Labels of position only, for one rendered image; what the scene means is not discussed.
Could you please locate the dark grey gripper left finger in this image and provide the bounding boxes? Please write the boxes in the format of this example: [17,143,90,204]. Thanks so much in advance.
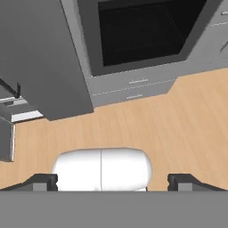
[0,173,59,192]

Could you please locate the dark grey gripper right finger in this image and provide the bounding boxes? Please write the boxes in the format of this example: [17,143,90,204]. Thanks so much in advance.
[167,173,228,192]

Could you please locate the white rounded capsule object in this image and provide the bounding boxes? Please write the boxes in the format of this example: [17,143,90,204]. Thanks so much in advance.
[52,147,153,192]

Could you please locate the grey drawer front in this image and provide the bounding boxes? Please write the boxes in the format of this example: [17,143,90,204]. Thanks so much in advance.
[91,78,177,109]
[87,69,180,96]

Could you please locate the grey cupboard run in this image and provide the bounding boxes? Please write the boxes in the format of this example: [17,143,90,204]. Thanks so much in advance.
[204,0,228,73]

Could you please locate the grey oven with dark window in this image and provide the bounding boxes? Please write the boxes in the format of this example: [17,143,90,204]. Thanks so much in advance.
[60,0,224,78]

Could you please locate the silver drawer handle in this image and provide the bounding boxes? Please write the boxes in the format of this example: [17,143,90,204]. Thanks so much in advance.
[128,77,150,86]
[126,93,144,101]

